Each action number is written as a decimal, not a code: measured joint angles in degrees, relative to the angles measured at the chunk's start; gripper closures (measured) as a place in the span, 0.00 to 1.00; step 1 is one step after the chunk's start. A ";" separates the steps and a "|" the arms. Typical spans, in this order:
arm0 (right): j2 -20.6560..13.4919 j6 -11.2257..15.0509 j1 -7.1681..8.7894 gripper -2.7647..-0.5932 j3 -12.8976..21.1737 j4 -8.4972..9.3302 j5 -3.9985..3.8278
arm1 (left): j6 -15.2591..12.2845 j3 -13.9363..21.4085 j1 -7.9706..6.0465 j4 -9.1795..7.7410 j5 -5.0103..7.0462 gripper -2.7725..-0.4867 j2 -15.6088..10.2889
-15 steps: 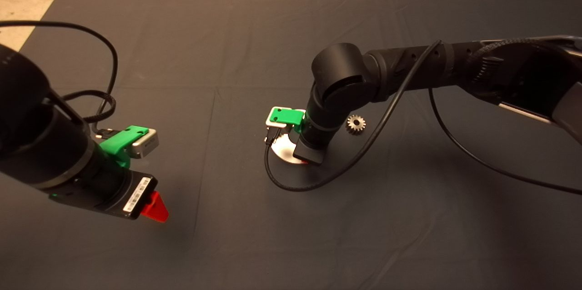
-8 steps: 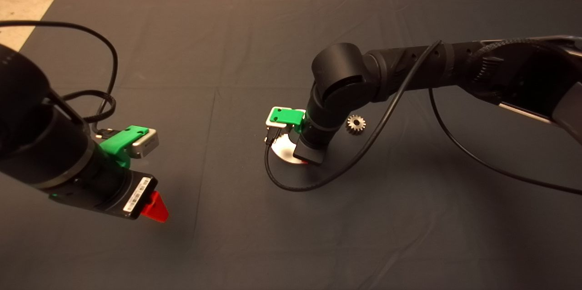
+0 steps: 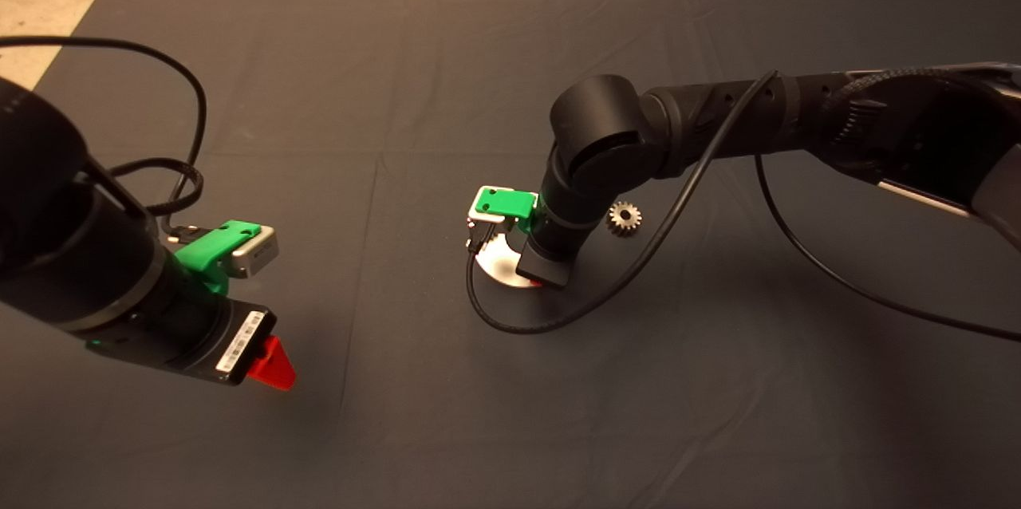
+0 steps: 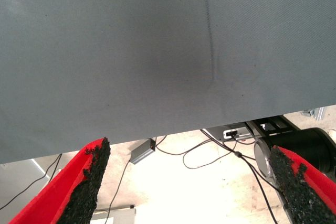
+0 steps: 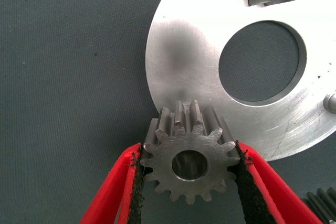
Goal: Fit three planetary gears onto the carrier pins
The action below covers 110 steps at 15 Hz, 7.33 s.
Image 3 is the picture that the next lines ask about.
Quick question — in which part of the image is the green left camera mount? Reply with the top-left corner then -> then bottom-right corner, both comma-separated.
174,219 -> 262,295

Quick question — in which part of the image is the green right camera mount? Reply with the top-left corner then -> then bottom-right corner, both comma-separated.
475,188 -> 543,235

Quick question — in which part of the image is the round metal carrier plate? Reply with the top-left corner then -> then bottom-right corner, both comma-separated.
473,234 -> 543,289

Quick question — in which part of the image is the dark grey table cloth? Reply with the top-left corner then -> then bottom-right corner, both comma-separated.
0,0 -> 1021,509

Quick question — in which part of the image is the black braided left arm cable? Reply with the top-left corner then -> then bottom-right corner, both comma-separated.
108,157 -> 206,217

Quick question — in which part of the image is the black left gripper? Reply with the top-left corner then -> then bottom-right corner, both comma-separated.
85,298 -> 298,393

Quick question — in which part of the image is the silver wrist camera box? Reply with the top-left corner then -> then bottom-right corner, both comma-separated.
231,225 -> 280,279
467,185 -> 515,224

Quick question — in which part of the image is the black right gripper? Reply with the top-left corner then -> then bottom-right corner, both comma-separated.
514,242 -> 574,289

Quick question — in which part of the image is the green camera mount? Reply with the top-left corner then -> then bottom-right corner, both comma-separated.
174,219 -> 262,295
475,188 -> 543,235

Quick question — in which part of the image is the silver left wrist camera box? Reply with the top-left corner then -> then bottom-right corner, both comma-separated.
231,225 -> 280,279

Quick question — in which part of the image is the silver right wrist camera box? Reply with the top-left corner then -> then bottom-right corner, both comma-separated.
467,185 -> 515,224

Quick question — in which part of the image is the thin black left camera cable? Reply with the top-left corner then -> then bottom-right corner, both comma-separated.
0,35 -> 209,215

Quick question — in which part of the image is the thick black right camera cable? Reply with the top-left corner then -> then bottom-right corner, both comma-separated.
465,70 -> 1021,342

